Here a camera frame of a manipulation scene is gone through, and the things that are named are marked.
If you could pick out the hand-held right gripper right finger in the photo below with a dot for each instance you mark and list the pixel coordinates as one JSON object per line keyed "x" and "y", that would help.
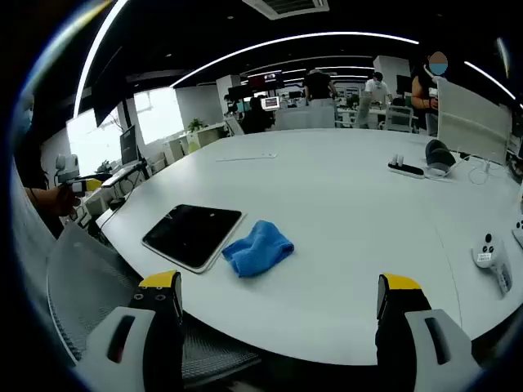
{"x": 398, "y": 326}

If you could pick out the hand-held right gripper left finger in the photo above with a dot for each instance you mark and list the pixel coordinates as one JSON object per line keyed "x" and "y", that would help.
{"x": 159, "y": 326}

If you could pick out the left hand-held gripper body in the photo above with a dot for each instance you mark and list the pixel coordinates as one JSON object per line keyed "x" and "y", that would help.
{"x": 66, "y": 167}

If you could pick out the black mirror with white frame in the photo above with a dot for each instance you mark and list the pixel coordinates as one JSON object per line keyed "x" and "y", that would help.
{"x": 192, "y": 232}

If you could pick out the blue cleaning cloth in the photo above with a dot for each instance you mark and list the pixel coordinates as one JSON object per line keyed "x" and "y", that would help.
{"x": 257, "y": 249}

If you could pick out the person's left hand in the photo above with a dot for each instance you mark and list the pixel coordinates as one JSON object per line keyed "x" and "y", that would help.
{"x": 68, "y": 202}

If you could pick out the black computer monitor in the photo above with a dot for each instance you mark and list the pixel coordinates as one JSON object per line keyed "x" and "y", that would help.
{"x": 128, "y": 145}

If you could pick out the person's masked head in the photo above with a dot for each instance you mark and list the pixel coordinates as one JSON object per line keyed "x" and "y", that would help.
{"x": 24, "y": 116}

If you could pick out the grey mesh office chair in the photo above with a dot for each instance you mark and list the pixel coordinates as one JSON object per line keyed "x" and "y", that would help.
{"x": 94, "y": 269}

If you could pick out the white handheld controller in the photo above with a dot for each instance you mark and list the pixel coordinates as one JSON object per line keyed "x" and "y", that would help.
{"x": 519, "y": 234}
{"x": 488, "y": 253}

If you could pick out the curved ceiling light strip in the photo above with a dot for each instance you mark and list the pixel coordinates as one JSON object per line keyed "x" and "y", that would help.
{"x": 286, "y": 38}
{"x": 96, "y": 49}

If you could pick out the green potted plant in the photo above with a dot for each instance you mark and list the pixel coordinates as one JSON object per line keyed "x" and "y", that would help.
{"x": 197, "y": 124}

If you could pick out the black power strip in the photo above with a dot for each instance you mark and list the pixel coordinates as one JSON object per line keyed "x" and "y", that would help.
{"x": 408, "y": 169}

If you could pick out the white plug adapter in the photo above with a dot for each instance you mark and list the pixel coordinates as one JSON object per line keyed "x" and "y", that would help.
{"x": 400, "y": 159}
{"x": 394, "y": 159}

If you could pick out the grey rounded device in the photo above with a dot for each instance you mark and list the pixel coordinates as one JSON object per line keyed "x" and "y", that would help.
{"x": 439, "y": 157}

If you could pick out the small white framed screen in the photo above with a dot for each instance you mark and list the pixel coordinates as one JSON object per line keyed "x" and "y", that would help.
{"x": 271, "y": 103}

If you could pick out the ceiling air vent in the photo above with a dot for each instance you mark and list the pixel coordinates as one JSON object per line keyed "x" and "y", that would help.
{"x": 286, "y": 7}

